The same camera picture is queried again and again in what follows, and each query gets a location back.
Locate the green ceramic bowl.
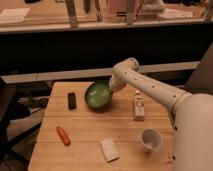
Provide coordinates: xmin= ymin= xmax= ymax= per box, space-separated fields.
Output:
xmin=85 ymin=80 xmax=112 ymax=109

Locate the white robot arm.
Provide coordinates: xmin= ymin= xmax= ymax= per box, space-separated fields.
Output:
xmin=109 ymin=58 xmax=213 ymax=171

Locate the black rectangular block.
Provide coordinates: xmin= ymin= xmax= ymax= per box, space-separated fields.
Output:
xmin=68 ymin=92 xmax=76 ymax=110

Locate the white tube bottle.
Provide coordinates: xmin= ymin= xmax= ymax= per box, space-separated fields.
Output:
xmin=134 ymin=90 xmax=145 ymax=121

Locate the white sponge block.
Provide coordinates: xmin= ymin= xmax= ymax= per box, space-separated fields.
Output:
xmin=100 ymin=138 xmax=119 ymax=162

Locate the orange carrot toy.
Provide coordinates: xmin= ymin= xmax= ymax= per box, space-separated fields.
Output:
xmin=56 ymin=127 xmax=71 ymax=146

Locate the white paper cup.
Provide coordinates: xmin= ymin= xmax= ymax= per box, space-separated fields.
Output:
xmin=140 ymin=128 xmax=162 ymax=153

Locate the white paper sheet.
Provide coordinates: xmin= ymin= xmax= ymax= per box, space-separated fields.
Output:
xmin=0 ymin=8 xmax=30 ymax=24

